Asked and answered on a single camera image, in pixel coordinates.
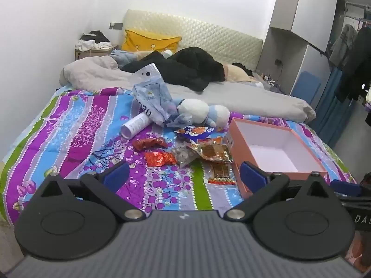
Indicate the wall socket with charger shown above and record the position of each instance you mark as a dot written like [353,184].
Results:
[278,61]

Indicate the metal clothes rail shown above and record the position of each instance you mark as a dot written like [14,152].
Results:
[356,8]

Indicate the white and blue plush toy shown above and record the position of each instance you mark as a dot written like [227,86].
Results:
[194,111]

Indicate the blue board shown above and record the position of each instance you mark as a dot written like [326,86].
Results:
[304,88]

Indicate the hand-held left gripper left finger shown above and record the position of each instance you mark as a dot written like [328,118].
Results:
[117,175]

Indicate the beige pillow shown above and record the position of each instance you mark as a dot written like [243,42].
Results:
[236,73]

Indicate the hanging grey jacket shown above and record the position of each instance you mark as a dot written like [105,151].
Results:
[343,45]

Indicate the grey wardrobe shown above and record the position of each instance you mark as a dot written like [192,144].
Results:
[301,20]

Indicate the grey duvet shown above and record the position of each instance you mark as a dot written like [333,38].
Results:
[232,98]

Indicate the grey wall switch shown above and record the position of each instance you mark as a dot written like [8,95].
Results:
[116,26]

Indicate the black jacket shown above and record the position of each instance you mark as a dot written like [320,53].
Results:
[188,66]

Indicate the white spray bottle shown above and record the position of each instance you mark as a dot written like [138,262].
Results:
[134,126]

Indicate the clear dark snack packet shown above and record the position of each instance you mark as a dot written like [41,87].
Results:
[182,156]

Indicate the small black cloth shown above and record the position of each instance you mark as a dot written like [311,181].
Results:
[242,67]

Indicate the orange gold snack packet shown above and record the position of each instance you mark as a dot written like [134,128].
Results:
[216,152]

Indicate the blue curtain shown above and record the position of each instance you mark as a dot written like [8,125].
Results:
[333,107]

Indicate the white cloth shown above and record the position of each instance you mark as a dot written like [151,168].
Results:
[92,45]

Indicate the red foil snack packet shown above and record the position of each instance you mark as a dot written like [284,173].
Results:
[159,158]
[149,144]

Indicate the hanging black coat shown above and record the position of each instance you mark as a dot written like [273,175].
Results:
[358,63]

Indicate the blue kimchi snack packet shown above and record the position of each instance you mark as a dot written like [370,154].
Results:
[197,132]

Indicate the pink cardboard box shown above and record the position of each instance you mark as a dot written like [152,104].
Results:
[269,150]

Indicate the small bedside bottles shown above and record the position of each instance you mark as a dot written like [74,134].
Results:
[269,78]

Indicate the wooden nightstand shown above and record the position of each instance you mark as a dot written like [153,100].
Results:
[87,54]

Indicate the light blue garment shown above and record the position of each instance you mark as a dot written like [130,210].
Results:
[121,57]

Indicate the pale blue plastic bag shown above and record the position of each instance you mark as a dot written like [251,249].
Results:
[153,98]

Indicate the cream quilted headboard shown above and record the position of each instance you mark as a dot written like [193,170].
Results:
[203,31]

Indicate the purple floral quilt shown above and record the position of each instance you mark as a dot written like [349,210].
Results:
[87,133]

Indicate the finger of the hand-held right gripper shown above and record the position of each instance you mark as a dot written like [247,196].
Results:
[346,186]

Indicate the yellow pillow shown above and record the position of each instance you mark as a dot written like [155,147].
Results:
[145,42]

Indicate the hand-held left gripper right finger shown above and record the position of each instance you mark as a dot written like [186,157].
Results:
[253,176]

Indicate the long red-ended snack packet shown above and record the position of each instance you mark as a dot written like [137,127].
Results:
[221,173]

